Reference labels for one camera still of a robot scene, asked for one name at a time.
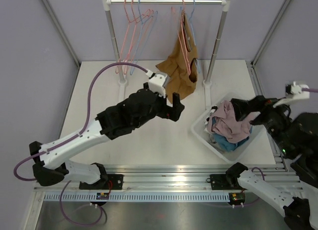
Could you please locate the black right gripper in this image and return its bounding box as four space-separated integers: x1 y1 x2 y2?
231 94 295 155

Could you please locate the pink tank top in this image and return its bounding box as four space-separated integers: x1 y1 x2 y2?
212 100 255 143

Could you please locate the black white striped tank top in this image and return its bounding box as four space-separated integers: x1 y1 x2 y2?
204 106 218 134

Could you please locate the blue tank top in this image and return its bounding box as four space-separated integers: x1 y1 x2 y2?
213 134 249 152

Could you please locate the brown tank top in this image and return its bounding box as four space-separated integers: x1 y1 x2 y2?
156 13 198 102

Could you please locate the light blue hanger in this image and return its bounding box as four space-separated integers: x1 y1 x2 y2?
129 0 158 64

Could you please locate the grey tank top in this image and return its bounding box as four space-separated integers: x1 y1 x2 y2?
209 134 220 149

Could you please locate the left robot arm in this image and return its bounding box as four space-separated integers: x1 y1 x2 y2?
29 83 184 190

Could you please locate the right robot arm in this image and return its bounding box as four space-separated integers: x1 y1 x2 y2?
223 96 318 230

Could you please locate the white plastic laundry basket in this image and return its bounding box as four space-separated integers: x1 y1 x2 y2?
191 92 269 164

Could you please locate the white clothes rack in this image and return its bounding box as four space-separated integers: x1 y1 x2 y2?
100 0 234 109

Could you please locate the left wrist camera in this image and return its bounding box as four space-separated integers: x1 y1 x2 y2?
146 69 170 98

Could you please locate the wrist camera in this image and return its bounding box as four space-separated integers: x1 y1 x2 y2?
146 69 170 98
273 81 310 108

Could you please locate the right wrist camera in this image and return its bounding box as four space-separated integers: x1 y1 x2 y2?
273 81 310 108

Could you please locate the aluminium rail base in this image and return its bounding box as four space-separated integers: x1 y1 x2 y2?
33 165 304 193

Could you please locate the white cable duct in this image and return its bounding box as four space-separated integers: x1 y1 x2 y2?
44 192 230 202

